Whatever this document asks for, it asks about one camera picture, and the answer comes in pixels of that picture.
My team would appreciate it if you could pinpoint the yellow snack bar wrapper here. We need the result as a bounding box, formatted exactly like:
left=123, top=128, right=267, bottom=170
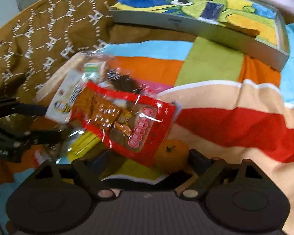
left=56, top=129, right=101, bottom=165

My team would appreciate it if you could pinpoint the small orange mandarin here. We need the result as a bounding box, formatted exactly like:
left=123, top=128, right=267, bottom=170
left=154, top=139, right=189, bottom=174

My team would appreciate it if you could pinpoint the red tofu snack pack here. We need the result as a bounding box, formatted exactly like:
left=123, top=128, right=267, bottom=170
left=45, top=70, right=178, bottom=169

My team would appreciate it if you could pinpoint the rice cracker bar pack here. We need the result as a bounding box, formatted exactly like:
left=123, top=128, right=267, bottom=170
left=34, top=51, right=89, bottom=107

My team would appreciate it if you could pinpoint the dark candy wrapper pack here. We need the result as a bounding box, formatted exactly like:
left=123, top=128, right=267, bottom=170
left=106, top=69, right=142, bottom=94

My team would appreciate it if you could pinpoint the green label pastry pack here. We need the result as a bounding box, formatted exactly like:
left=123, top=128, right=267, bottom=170
left=82, top=52, right=113, bottom=84

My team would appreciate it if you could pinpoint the pink sausage pack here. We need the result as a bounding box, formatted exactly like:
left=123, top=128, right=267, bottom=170
left=34, top=150, right=50, bottom=165

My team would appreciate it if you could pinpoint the gold foil snack pouch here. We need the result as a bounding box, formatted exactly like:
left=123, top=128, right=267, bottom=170
left=223, top=22, right=260, bottom=38

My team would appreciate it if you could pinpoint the blue white snack packet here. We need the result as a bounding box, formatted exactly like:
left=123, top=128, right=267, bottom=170
left=201, top=2, right=225, bottom=20

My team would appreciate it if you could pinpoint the colourful cartoon bed blanket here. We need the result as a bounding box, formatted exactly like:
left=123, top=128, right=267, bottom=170
left=0, top=22, right=294, bottom=235

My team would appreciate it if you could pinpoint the brown PF patterned quilt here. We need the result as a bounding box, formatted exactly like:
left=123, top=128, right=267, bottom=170
left=0, top=0, right=194, bottom=102

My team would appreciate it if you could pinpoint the grey box with drawing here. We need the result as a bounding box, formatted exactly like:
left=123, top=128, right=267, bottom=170
left=109, top=0, right=289, bottom=71

